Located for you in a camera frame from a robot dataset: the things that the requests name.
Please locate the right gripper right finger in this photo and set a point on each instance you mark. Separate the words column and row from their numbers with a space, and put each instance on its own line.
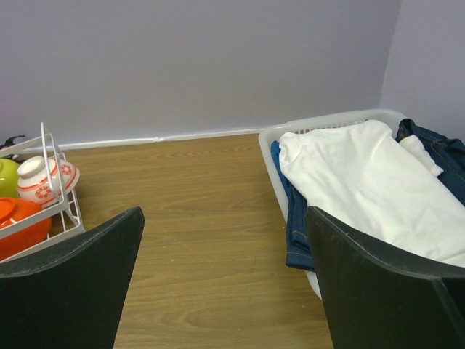
column 376, row 295

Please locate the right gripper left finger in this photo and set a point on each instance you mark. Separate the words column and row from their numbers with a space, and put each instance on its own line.
column 72, row 294

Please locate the orange bowl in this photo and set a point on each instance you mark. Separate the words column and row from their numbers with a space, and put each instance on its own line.
column 14, row 211

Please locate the white folded cloth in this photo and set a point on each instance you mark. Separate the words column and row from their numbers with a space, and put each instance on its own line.
column 363, row 177

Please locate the white bowl with red pattern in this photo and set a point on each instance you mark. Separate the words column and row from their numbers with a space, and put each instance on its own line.
column 35, row 183

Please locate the yellow-green bowl at back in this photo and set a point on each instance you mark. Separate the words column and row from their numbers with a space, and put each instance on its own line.
column 8, row 178

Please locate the dark blue jeans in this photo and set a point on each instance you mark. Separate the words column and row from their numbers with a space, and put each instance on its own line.
column 444, row 157

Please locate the pink camouflage cloth bag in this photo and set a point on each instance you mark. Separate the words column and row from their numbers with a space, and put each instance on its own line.
column 8, row 143

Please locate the lavender plastic laundry basket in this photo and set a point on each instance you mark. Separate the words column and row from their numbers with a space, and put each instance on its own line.
column 276, row 152

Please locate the white wire dish rack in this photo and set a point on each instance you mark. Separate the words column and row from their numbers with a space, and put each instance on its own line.
column 65, row 214

